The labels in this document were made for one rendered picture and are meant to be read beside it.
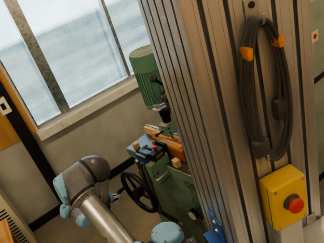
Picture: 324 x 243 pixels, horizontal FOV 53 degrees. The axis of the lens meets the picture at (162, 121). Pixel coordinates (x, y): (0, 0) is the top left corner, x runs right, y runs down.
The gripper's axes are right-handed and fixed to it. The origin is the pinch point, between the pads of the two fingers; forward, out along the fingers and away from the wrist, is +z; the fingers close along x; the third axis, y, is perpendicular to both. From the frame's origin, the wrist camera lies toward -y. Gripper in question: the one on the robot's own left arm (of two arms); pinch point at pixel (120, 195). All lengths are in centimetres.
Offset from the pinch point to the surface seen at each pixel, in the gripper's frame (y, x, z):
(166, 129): -41.2, 13.6, 16.9
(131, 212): 54, -63, 63
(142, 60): -77, 15, -7
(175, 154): -28.9, 21.1, 19.1
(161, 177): -16.5, 20.9, 11.0
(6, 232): 53, -78, -36
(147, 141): -28.0, -9.9, 24.6
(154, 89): -63, 16, 2
